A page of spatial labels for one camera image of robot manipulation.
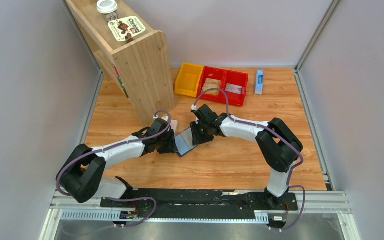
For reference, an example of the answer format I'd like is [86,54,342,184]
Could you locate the navy blue card holder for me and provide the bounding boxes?
[174,127,199,158]

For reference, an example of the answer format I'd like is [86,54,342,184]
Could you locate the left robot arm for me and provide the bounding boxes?
[56,118,178,204]

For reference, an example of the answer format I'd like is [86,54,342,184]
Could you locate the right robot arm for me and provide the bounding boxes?
[190,104,303,210]

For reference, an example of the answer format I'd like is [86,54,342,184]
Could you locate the tan cards in bin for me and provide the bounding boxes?
[201,78,222,97]

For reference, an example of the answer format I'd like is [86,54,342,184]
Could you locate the silver card in bin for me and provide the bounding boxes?
[225,83,243,95]

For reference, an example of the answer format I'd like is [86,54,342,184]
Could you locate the red patterned tissue pack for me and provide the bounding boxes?
[170,119,179,133]

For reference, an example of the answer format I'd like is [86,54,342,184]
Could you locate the yellow plastic bin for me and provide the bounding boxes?
[174,62,204,98]

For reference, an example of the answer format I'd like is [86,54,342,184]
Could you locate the red plastic bin left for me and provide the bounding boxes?
[196,66,225,102]

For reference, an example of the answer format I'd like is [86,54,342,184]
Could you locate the red plastic bin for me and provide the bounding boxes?
[196,66,225,102]
[221,70,249,107]

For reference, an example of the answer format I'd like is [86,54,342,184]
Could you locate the red plastic bin right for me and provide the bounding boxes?
[221,70,249,107]

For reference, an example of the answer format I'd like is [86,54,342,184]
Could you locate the blue white toothpaste box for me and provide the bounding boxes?
[254,69,264,96]

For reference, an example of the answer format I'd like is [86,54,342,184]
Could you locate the wooden shelf unit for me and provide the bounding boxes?
[66,0,175,127]

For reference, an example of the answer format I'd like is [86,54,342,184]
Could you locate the Chobani yogurt lid pack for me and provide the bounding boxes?
[108,16,146,42]

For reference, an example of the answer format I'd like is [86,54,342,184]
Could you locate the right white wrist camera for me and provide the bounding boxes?
[190,104,200,113]

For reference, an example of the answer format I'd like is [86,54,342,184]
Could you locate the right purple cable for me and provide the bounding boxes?
[191,88,306,231]

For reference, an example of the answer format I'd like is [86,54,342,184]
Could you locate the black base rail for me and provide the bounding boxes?
[100,188,299,221]

